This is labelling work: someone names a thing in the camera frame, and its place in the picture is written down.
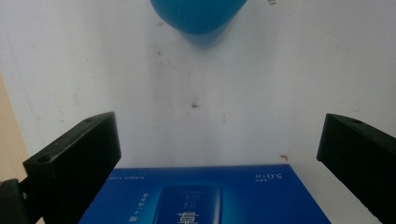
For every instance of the blue printed box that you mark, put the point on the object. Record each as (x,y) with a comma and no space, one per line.
(218,193)

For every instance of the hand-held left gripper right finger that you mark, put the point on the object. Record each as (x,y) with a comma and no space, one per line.
(361,155)

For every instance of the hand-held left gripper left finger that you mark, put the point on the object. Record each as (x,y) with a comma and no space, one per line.
(74,161)

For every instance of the blue plastic cup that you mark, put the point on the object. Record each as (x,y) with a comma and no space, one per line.
(197,14)

